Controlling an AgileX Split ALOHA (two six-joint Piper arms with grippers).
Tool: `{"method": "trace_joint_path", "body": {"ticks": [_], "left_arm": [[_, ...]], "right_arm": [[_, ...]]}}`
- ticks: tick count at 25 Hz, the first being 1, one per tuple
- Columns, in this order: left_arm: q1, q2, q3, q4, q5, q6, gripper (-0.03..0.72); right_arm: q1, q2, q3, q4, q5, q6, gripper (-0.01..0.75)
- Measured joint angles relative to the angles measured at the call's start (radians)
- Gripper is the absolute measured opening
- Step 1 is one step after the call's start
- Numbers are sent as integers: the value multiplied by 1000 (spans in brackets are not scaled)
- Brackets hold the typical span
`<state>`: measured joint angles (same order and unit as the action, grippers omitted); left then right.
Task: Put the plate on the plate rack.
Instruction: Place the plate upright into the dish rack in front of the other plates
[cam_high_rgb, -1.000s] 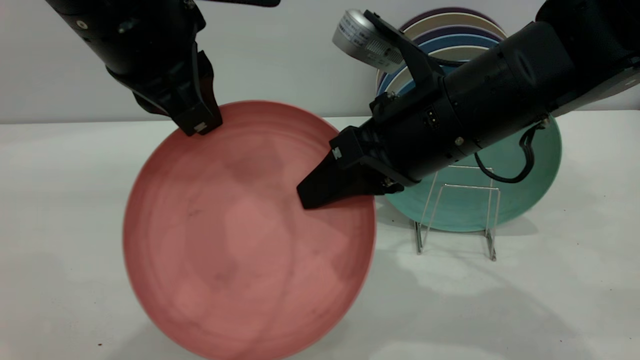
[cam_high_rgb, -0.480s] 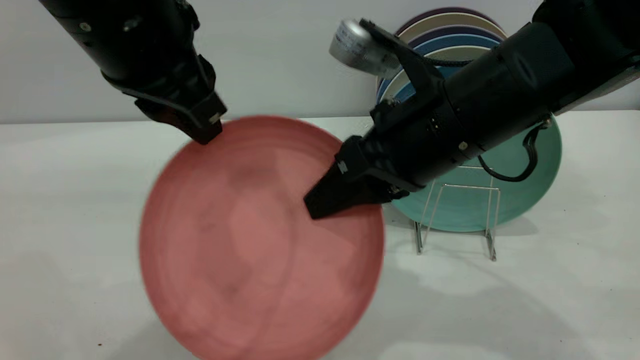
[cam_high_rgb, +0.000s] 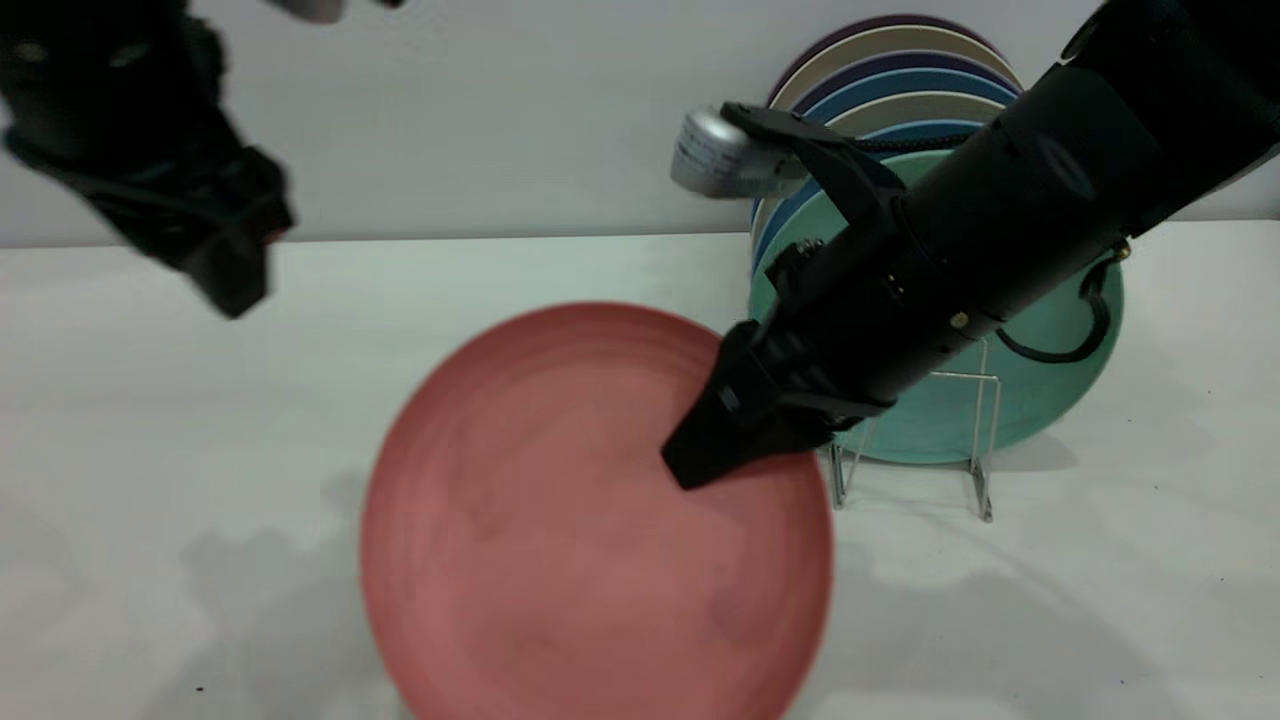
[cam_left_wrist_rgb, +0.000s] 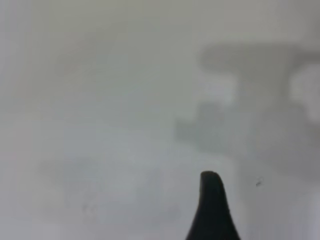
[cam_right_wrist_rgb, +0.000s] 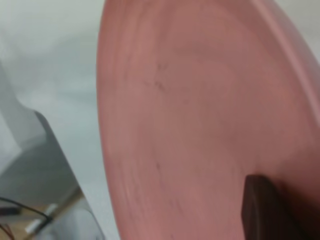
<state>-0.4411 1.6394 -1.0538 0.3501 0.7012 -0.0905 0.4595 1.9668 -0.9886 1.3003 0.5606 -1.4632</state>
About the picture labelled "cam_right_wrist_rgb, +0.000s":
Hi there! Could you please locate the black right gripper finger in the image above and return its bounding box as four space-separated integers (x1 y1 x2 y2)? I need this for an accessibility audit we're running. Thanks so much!
241 174 305 240

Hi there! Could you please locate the pink round plate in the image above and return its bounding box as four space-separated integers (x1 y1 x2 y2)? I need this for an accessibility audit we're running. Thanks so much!
96 0 320 240

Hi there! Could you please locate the grey base block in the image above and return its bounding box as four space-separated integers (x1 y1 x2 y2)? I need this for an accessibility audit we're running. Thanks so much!
0 109 83 201

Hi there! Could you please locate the thin black cable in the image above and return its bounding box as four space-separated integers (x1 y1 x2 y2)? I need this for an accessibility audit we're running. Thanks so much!
0 196 53 226

